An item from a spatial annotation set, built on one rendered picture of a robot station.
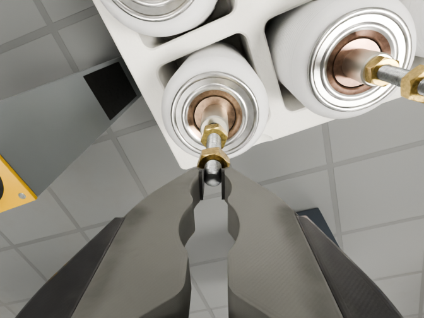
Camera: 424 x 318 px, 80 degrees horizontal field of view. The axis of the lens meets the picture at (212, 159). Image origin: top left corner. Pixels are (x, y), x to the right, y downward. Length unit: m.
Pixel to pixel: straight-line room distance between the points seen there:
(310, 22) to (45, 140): 0.23
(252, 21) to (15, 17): 0.40
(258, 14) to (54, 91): 0.21
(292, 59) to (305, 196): 0.42
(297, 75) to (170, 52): 0.13
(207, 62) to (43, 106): 0.15
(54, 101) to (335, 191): 0.54
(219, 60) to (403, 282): 0.83
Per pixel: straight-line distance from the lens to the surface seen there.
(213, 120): 0.19
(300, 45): 0.23
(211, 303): 0.87
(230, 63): 0.22
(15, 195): 0.24
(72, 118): 0.29
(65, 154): 0.27
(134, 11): 0.22
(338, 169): 0.59
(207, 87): 0.21
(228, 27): 0.28
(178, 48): 0.29
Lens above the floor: 0.46
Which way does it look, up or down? 61 degrees down
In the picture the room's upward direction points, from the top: 177 degrees counter-clockwise
